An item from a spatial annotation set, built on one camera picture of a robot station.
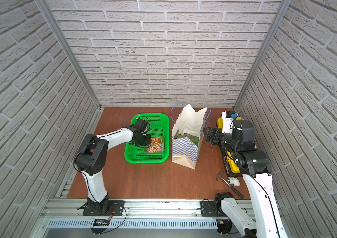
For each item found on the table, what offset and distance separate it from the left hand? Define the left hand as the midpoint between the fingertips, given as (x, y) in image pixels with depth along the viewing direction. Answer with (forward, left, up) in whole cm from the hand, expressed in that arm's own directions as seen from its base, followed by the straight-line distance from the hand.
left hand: (146, 139), depth 98 cm
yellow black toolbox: (-24, -48, +13) cm, 55 cm away
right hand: (-15, -36, +32) cm, 50 cm away
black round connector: (-49, -43, -1) cm, 65 cm away
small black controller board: (-46, +18, -5) cm, 50 cm away
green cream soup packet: (-5, -8, +1) cm, 9 cm away
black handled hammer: (-24, -46, -1) cm, 52 cm away
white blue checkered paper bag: (-15, -24, +11) cm, 31 cm away
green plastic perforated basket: (+12, -8, +1) cm, 15 cm away
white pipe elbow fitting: (-28, -52, +1) cm, 59 cm away
